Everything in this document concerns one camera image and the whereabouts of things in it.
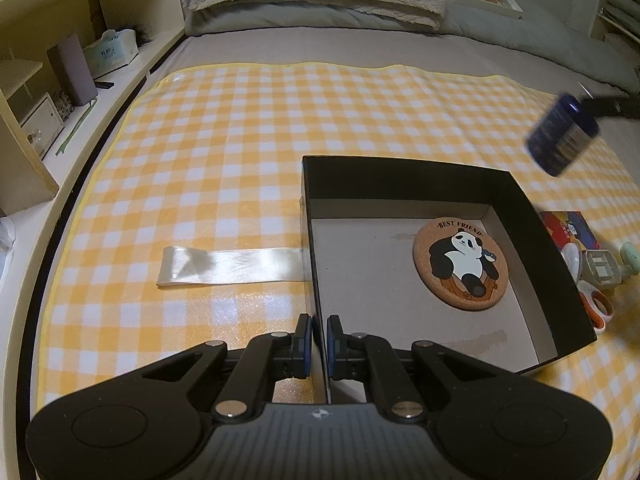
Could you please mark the dark blue bottle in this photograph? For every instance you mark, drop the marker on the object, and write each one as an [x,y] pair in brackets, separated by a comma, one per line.
[560,135]

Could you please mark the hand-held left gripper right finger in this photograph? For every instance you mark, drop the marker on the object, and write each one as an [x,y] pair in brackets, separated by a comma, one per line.
[334,348]

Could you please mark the white tissue box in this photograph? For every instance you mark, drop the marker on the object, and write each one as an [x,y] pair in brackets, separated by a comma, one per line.
[111,50]

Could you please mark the black cardboard box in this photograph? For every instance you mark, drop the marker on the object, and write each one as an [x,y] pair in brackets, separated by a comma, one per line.
[530,220]

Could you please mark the small wooden drawer cabinet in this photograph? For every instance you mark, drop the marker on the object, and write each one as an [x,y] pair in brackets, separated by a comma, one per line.
[42,120]

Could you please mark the white side shelf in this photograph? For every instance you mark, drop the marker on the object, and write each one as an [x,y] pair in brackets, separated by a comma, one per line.
[617,15]

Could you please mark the grey purple upright box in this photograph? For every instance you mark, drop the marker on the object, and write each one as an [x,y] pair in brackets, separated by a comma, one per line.
[72,70]

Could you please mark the grey duvet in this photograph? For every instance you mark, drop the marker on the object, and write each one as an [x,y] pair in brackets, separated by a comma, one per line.
[540,45]

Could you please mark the cream bedside shelf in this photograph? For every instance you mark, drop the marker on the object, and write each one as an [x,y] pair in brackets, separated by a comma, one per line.
[30,10]

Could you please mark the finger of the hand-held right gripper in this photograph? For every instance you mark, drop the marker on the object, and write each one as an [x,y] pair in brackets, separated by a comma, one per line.
[612,106]

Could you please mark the mint green round gadget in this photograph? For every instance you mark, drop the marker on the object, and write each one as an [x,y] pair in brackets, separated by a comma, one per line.
[631,256]

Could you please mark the cream satin ribbon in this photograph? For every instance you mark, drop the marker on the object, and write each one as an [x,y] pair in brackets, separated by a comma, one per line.
[230,265]

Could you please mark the green pen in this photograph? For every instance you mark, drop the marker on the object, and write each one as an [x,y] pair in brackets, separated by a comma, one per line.
[75,127]

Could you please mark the round cork panda coaster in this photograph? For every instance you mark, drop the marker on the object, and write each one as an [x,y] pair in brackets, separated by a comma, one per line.
[462,265]

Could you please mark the yellow white checkered mat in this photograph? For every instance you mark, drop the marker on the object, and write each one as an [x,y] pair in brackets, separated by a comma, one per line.
[210,160]

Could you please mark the small black remote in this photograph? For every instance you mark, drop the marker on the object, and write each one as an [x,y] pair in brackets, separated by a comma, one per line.
[104,85]

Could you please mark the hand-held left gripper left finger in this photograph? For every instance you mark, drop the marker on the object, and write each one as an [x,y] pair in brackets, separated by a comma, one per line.
[303,346]

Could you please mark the small colourful card box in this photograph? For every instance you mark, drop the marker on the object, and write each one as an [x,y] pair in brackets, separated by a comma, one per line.
[570,225]

